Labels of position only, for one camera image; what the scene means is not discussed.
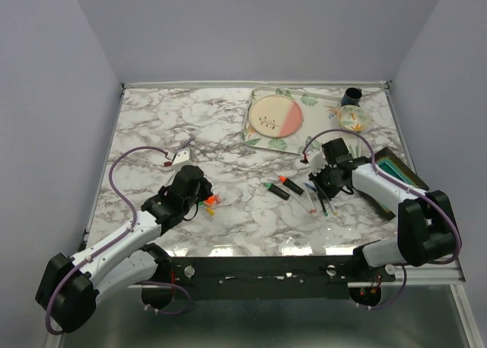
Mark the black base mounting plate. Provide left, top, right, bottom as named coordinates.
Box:
left=170, top=255, right=396, bottom=301

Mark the orange highlighter black body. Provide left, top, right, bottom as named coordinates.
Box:
left=279, top=176, right=304, bottom=196

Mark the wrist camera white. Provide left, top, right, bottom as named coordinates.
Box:
left=169, top=148, right=193, bottom=168
left=300, top=151, right=327, bottom=175

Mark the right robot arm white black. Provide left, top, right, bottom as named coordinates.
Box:
left=303, top=138, right=461, bottom=281

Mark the purple pen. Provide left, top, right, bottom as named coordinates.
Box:
left=180, top=136, right=195, bottom=148

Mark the dark blue cup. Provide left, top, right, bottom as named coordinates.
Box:
left=341, top=88, right=362, bottom=107

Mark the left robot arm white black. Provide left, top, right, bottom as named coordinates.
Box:
left=35, top=165, right=213, bottom=335

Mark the yellow capped marker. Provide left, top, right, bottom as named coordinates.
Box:
left=325, top=197, right=338, bottom=216

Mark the pink capped white pen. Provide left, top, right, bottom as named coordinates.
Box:
left=290, top=193, right=313, bottom=213

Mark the green highlighter black body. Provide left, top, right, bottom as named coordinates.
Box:
left=263, top=182, right=290, bottom=200

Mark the dark framed teal tray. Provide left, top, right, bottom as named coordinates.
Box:
left=352, top=147, right=429, bottom=220

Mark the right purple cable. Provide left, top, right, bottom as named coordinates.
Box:
left=302, top=129, right=463, bottom=311

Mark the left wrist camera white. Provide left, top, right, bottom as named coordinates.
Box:
left=169, top=148, right=193, bottom=168

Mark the blue pen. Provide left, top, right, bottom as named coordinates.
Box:
left=304, top=182, right=319, bottom=203

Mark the teal acrylic marker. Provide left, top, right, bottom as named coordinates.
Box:
left=318, top=197, right=328, bottom=217

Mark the aluminium front rail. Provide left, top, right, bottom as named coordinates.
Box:
left=62, top=253, right=467, bottom=288

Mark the floral rectangular tray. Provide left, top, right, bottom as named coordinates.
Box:
left=241, top=86, right=361, bottom=156

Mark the floral ceramic bowl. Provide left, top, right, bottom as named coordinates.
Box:
left=336, top=105, right=371, bottom=132

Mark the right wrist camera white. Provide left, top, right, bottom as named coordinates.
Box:
left=300, top=151, right=327, bottom=175

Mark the cream and pink plate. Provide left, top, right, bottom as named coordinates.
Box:
left=249, top=94, right=304, bottom=138

